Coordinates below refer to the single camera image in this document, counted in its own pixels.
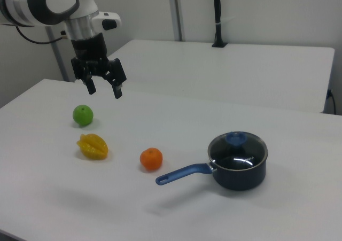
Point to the orange mandarin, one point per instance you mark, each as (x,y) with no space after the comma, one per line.
(151,159)

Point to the yellow starfruit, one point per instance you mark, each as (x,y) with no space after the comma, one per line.
(93,146)

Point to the grey metal wall post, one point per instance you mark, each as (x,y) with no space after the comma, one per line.
(177,11)

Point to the black camera pole with base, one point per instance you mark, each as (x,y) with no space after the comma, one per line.
(218,16)

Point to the green apple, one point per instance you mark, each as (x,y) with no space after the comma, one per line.
(83,115)

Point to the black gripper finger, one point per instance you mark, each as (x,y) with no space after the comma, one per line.
(117,91)
(91,86)

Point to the dark blue saucepan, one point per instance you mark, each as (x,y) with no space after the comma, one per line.
(240,175)

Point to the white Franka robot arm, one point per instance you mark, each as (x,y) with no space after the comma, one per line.
(24,3)

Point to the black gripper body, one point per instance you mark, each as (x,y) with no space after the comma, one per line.
(91,51)

